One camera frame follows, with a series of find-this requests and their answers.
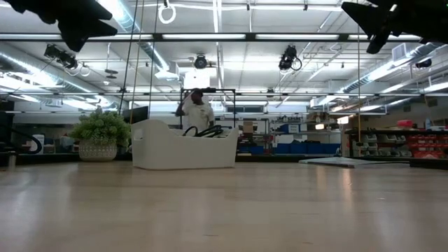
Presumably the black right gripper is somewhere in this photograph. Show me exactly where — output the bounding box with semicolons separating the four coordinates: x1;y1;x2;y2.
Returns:
341;0;448;55

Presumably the black computer monitor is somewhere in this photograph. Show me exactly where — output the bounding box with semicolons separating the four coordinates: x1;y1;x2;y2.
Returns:
122;105;149;125

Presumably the green plant in patterned pot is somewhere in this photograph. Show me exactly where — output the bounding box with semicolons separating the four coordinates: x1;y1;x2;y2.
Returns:
66;107;133;162

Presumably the shelf with red bins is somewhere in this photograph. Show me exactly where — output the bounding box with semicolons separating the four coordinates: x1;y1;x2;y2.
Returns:
344;118;448;160

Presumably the shelf with blue bins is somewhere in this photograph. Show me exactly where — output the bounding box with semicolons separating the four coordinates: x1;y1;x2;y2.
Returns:
238;117;342;157

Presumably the person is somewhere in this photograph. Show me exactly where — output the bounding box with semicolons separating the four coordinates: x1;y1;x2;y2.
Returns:
174;88;216;133

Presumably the grey flat mat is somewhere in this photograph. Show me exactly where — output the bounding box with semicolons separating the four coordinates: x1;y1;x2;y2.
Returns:
298;156;411;169

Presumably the white plastic bin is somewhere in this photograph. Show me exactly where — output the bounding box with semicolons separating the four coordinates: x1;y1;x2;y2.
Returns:
131;118;240;171

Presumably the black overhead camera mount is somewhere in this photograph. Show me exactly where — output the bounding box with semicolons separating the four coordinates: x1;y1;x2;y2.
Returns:
43;43;79;71
278;44;303;72

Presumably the silver ventilation duct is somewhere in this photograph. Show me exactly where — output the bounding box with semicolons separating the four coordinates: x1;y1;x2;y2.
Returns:
99;0;172;73

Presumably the white looped hanging cable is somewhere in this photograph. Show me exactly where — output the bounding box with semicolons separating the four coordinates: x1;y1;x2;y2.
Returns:
157;0;177;25

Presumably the round black ceiling camera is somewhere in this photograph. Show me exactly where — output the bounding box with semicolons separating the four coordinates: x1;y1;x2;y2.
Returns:
193;54;209;70

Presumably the black overhead frame bar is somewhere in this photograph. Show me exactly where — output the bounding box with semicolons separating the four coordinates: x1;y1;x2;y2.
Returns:
0;32;424;43

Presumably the black curved cable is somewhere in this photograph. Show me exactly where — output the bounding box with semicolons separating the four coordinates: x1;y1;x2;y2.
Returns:
0;125;43;155

